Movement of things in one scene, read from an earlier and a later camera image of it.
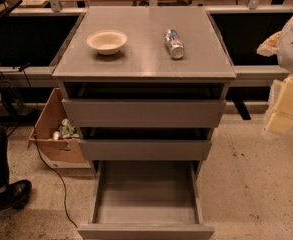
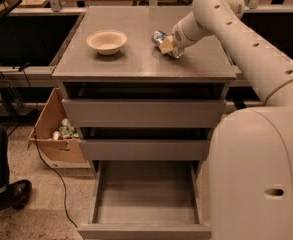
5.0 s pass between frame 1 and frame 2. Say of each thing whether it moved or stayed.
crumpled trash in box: stayed
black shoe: stayed
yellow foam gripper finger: moved
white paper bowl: stayed
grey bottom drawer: stayed
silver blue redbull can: moved
